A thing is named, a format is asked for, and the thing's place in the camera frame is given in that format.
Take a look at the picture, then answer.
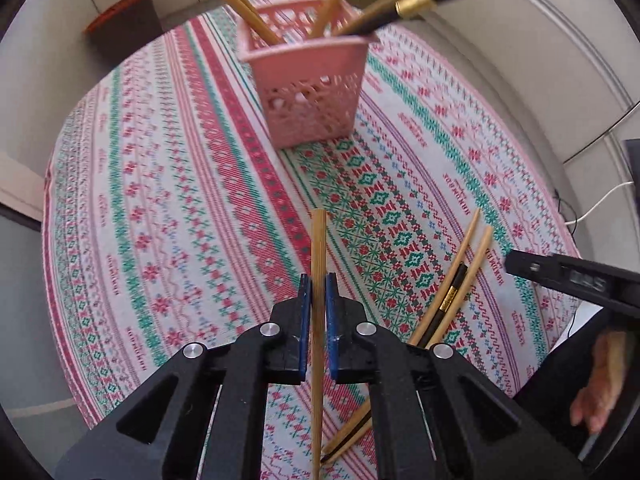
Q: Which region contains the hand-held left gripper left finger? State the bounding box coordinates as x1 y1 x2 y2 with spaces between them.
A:
52 272 316 480

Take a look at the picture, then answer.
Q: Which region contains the black cable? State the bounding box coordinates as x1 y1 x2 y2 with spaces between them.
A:
562 105 640 166

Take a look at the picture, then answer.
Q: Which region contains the patterned tablecloth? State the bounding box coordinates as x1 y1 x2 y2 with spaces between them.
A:
42 0 583 480

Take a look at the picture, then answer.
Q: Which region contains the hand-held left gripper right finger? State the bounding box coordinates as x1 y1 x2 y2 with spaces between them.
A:
325 271 586 480

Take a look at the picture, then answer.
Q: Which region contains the pink plastic basket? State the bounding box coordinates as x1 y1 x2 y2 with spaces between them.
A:
235 0 381 150

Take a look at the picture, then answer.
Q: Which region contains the person's black trouser leg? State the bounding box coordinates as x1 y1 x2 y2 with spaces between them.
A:
515 305 618 461

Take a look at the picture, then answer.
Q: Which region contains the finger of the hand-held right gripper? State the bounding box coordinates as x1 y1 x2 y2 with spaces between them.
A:
505 250 565 293

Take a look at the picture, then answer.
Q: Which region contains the white cable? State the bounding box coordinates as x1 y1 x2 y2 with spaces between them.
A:
567 181 636 226

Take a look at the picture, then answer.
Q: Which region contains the red trash bin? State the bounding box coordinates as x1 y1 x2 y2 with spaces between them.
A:
82 0 163 66

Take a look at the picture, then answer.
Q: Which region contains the person's right hand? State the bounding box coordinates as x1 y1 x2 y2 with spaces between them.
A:
570 330 633 436

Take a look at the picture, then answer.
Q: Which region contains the black gold-banded chopstick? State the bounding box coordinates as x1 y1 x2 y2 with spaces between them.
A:
334 0 475 37
320 261 470 463

